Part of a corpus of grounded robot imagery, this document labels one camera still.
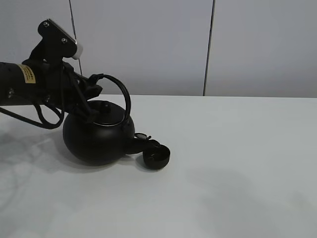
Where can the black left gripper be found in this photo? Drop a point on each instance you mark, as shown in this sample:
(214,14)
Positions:
(55,79)

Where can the black round teapot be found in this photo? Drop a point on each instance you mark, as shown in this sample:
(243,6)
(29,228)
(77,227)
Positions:
(111,136)

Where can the small black teacup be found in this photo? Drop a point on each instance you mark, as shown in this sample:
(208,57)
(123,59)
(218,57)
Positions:
(156,158)

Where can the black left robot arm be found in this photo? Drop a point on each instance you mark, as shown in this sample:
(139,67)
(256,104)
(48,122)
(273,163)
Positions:
(12,78)

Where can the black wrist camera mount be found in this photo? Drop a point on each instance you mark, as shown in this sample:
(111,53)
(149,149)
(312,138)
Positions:
(59,41)

